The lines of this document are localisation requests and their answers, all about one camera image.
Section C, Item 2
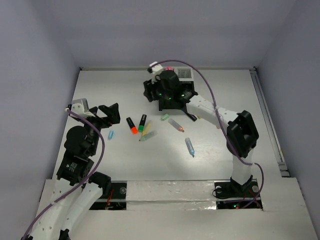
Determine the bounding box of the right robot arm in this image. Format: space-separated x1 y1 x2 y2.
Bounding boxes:
143 70 259 196

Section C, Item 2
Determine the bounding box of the black slotted organizer box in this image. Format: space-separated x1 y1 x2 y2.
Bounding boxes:
158 81 195 113

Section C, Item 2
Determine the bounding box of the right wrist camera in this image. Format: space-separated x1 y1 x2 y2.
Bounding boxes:
147 61 165 83

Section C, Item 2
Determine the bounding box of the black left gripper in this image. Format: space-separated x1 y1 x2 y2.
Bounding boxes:
78 102 120 154

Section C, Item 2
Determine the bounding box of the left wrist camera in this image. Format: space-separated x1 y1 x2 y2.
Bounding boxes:
64 98 93 118

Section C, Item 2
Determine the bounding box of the white slotted organizer box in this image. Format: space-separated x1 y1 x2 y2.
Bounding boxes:
173 66 194 84

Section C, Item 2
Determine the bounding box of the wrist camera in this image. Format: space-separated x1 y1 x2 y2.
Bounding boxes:
64 98 93 118
147 61 165 83

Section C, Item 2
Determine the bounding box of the clear orange-tip marker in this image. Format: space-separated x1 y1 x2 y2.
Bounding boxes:
168 118 185 133

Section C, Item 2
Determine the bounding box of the clear blue-tip marker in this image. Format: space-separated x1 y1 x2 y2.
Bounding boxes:
185 137 195 158

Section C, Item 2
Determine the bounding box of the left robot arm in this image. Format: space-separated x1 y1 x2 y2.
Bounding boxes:
22 98 121 240

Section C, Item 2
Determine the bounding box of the clear yellow highlighter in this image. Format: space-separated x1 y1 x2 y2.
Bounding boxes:
141 120 152 137

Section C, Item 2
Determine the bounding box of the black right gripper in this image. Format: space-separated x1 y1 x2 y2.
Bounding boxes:
142 74 173 103

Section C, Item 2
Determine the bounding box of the black marker blue cap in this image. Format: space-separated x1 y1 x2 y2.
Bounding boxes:
185 112 198 122

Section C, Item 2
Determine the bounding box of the clear green highlighter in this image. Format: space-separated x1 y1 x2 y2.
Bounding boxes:
139 130 158 142

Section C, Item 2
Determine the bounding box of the black marker orange cap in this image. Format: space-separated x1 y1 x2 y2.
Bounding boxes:
126 117 138 135

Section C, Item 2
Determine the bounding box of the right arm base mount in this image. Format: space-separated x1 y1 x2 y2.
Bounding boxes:
212 178 263 210

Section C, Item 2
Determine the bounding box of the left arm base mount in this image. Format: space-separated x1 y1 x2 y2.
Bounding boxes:
90 181 127 211

